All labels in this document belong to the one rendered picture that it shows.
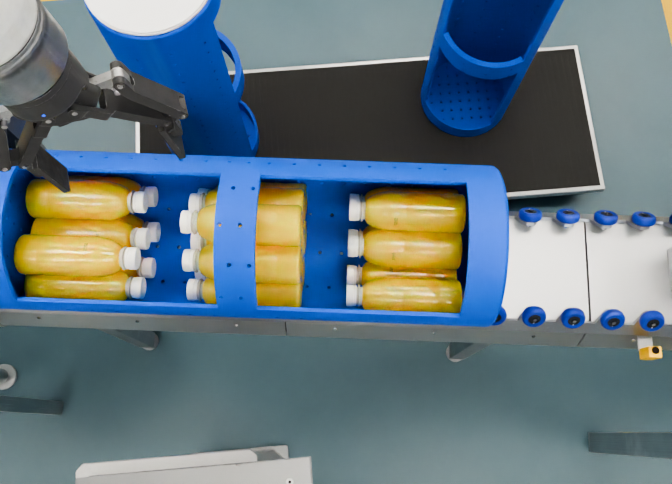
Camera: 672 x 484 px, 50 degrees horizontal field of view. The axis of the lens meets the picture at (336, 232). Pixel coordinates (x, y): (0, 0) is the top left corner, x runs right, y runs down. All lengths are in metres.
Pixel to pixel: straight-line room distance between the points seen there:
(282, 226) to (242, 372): 1.22
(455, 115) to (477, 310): 1.29
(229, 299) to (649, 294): 0.83
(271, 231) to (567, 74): 1.60
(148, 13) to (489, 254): 0.85
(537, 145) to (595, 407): 0.85
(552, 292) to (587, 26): 1.56
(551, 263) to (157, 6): 0.95
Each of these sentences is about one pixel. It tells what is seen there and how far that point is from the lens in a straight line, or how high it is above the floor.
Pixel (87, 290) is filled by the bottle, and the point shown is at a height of 1.09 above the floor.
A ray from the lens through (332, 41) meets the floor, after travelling 2.70.
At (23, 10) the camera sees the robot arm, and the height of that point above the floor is 1.87.
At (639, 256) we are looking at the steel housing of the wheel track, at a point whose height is 0.93.
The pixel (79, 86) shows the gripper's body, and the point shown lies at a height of 1.76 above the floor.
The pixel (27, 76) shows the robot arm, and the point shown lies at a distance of 0.63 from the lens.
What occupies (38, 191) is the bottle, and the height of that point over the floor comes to 1.14.
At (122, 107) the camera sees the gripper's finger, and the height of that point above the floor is 1.69.
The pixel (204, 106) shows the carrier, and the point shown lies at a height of 0.68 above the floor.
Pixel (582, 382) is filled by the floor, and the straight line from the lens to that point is 2.47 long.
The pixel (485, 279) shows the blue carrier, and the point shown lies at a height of 1.21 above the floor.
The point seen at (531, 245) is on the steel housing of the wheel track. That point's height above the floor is 0.93.
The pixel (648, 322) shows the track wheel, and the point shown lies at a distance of 1.50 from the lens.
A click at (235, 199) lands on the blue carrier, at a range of 1.17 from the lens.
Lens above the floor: 2.33
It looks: 75 degrees down
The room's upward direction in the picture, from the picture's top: straight up
